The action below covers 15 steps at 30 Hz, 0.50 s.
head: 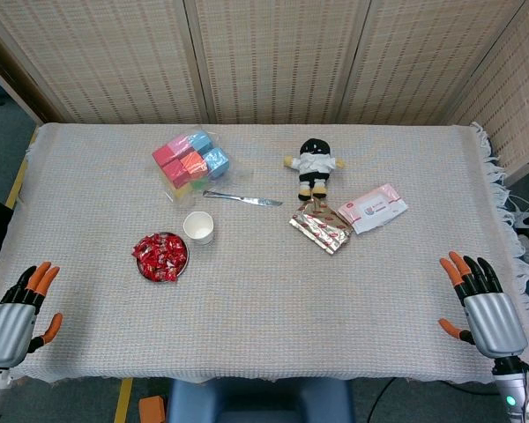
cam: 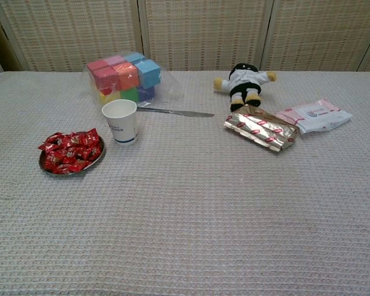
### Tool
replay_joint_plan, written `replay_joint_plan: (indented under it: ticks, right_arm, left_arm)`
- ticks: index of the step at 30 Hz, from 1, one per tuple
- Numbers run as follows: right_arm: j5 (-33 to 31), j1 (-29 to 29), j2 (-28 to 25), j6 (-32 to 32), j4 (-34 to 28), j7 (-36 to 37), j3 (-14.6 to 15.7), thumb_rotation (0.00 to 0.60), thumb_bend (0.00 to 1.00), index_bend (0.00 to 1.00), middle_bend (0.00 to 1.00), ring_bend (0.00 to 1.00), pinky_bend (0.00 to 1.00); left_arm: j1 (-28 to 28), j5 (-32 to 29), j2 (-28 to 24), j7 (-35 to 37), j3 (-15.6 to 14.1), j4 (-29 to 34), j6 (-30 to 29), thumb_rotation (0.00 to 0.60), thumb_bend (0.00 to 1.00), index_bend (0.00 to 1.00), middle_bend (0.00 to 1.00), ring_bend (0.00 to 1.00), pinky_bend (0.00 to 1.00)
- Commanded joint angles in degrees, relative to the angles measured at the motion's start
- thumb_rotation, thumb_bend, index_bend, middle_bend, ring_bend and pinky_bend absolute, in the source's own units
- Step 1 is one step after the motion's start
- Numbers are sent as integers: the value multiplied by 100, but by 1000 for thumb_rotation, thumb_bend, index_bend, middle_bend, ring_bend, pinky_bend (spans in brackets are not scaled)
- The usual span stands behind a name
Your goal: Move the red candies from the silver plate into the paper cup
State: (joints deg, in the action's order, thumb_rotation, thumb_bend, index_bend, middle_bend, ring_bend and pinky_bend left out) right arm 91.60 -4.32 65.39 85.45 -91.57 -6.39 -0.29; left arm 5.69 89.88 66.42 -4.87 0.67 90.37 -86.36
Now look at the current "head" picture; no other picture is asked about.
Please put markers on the blue chair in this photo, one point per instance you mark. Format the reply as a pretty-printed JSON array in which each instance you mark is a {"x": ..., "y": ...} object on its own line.
[{"x": 260, "y": 403}]

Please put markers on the white paper cup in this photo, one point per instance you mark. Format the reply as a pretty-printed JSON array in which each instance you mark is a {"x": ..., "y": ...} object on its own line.
[{"x": 198, "y": 227}]

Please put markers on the beige woven tablecloth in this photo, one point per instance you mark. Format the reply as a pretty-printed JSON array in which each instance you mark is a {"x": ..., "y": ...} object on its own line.
[{"x": 264, "y": 299}]

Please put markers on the orange foam cube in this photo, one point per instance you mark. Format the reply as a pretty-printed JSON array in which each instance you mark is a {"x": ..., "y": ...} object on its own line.
[{"x": 193, "y": 164}]

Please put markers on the red foam cube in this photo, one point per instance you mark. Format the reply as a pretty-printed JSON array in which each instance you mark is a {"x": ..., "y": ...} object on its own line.
[
  {"x": 176, "y": 172},
  {"x": 164, "y": 155}
]

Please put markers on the green foam cube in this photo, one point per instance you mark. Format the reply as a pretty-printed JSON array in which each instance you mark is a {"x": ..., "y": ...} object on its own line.
[{"x": 198, "y": 183}]

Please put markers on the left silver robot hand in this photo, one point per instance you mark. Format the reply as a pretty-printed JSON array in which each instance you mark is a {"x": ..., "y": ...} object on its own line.
[{"x": 9, "y": 330}]

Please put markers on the clear plastic bag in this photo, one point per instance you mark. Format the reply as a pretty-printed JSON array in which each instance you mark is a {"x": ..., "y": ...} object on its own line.
[{"x": 238, "y": 174}]

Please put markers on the pink white wet wipes pack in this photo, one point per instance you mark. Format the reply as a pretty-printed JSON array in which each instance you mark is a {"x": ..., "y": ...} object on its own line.
[{"x": 372, "y": 209}]

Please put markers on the woven bamboo screen panel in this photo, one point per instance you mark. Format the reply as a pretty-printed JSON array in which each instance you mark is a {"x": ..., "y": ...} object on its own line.
[
  {"x": 277, "y": 61},
  {"x": 511, "y": 97},
  {"x": 114, "y": 61},
  {"x": 423, "y": 61}
]

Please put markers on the yellow foam cube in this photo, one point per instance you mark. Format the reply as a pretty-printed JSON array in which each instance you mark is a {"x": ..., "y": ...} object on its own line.
[{"x": 181, "y": 190}]

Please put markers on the silver table knife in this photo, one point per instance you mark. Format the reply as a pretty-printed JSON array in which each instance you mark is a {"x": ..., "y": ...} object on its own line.
[{"x": 247, "y": 200}]

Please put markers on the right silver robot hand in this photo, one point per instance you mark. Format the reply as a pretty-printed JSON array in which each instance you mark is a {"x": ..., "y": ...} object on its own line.
[{"x": 496, "y": 321}]

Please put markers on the gold foil snack package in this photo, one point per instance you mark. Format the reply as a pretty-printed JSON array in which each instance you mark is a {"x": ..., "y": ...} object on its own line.
[{"x": 322, "y": 229}]

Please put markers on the plush doll in white shirt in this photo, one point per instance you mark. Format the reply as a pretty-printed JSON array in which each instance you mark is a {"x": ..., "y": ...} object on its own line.
[{"x": 313, "y": 165}]

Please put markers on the orange block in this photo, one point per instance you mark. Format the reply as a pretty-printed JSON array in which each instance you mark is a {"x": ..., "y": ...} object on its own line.
[{"x": 152, "y": 409}]

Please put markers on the light blue foam cube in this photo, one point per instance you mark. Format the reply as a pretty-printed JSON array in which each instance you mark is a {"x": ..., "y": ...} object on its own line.
[
  {"x": 217, "y": 162},
  {"x": 201, "y": 140}
]

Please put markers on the pink foam cube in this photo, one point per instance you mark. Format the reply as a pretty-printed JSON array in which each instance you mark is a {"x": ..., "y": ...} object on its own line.
[{"x": 178, "y": 143}]

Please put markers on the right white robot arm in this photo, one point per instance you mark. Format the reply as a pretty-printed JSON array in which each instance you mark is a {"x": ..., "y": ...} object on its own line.
[{"x": 511, "y": 388}]

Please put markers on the brown wooden board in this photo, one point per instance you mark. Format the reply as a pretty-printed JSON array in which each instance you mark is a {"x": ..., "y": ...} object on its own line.
[{"x": 13, "y": 75}]

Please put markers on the pile of red candies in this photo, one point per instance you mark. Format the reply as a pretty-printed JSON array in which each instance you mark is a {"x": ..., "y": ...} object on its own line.
[{"x": 161, "y": 257}]

